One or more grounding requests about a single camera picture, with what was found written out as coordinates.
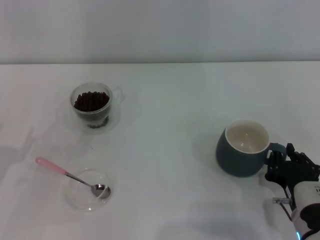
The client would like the pink-handled metal spoon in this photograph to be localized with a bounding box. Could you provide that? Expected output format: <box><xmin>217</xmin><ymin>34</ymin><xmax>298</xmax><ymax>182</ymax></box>
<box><xmin>35</xmin><ymin>156</ymin><xmax>112</xmax><ymax>200</ymax></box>

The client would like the clear double-wall glass cup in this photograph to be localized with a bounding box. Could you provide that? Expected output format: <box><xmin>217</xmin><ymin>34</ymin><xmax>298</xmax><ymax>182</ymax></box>
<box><xmin>69</xmin><ymin>82</ymin><xmax>124</xmax><ymax>129</ymax></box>

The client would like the dark teal ceramic mug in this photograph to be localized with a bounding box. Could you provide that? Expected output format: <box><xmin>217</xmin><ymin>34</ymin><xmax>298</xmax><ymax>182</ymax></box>
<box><xmin>215</xmin><ymin>119</ymin><xmax>287</xmax><ymax>178</ymax></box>

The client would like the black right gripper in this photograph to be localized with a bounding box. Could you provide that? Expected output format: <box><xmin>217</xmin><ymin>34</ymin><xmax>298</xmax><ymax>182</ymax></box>
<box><xmin>264</xmin><ymin>142</ymin><xmax>320</xmax><ymax>192</ymax></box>

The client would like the dark right wrist cable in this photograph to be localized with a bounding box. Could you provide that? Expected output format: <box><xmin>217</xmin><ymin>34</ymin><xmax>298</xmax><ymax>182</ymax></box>
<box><xmin>272</xmin><ymin>186</ymin><xmax>296</xmax><ymax>222</ymax></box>

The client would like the pile of dark coffee beans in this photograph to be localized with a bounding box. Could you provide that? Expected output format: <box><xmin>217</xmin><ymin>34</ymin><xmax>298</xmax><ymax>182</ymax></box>
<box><xmin>73</xmin><ymin>91</ymin><xmax>110</xmax><ymax>118</ymax></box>

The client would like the clear glass saucer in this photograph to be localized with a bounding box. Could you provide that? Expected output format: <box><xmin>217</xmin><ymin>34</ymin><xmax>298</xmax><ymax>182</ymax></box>
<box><xmin>58</xmin><ymin>99</ymin><xmax>122</xmax><ymax>136</ymax></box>

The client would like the small clear glass dish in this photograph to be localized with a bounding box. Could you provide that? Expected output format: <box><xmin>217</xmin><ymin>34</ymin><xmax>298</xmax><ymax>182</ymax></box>
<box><xmin>65</xmin><ymin>167</ymin><xmax>115</xmax><ymax>213</ymax></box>

